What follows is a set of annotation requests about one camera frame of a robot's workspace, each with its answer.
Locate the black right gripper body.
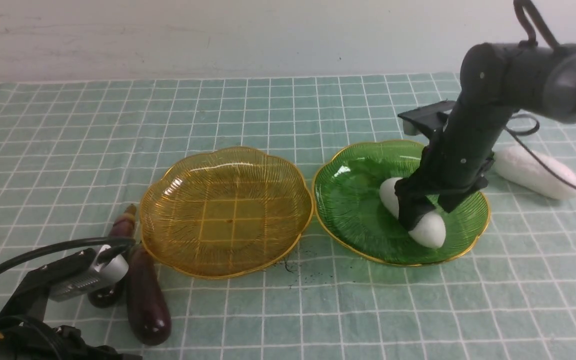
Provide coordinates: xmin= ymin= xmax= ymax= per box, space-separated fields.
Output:
xmin=407 ymin=131 xmax=494 ymax=196

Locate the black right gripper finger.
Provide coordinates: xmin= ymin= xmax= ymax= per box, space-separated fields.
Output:
xmin=394 ymin=177 xmax=439 ymax=231
xmin=438 ymin=176 xmax=489 ymax=214

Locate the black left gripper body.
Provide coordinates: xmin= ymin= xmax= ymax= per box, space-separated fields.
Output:
xmin=0 ymin=248 xmax=98 ymax=331

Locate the white radish one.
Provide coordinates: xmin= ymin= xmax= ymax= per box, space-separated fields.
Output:
xmin=493 ymin=145 xmax=576 ymax=201
xmin=379 ymin=177 xmax=446 ymax=249

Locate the purple eggplant one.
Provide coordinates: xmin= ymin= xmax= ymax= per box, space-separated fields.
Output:
xmin=125 ymin=244 xmax=172 ymax=347
xmin=87 ymin=203 xmax=138 ymax=308

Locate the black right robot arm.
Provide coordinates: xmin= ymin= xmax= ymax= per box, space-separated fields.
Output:
xmin=394 ymin=42 xmax=576 ymax=231

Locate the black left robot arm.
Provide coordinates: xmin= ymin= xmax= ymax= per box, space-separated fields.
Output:
xmin=0 ymin=244 xmax=140 ymax=360

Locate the green ribbed plastic plate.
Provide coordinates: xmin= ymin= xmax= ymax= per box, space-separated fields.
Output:
xmin=311 ymin=139 xmax=492 ymax=267

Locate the green checkered tablecloth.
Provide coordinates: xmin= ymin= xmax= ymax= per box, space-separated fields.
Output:
xmin=0 ymin=72 xmax=576 ymax=360

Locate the amber ribbed plastic plate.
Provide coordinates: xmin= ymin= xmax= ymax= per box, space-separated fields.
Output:
xmin=139 ymin=146 xmax=314 ymax=280

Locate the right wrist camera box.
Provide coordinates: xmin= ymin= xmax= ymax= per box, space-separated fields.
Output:
xmin=397 ymin=100 xmax=457 ymax=139

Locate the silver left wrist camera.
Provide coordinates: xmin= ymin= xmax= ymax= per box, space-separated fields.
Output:
xmin=48 ymin=244 xmax=129 ymax=302

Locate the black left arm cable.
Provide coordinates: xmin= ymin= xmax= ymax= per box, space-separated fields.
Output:
xmin=0 ymin=236 xmax=136 ymax=311

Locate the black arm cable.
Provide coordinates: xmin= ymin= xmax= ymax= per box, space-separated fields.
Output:
xmin=0 ymin=236 xmax=136 ymax=311
xmin=503 ymin=0 xmax=576 ymax=196

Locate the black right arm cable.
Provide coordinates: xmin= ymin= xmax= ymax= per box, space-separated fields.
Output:
xmin=503 ymin=0 xmax=576 ymax=196

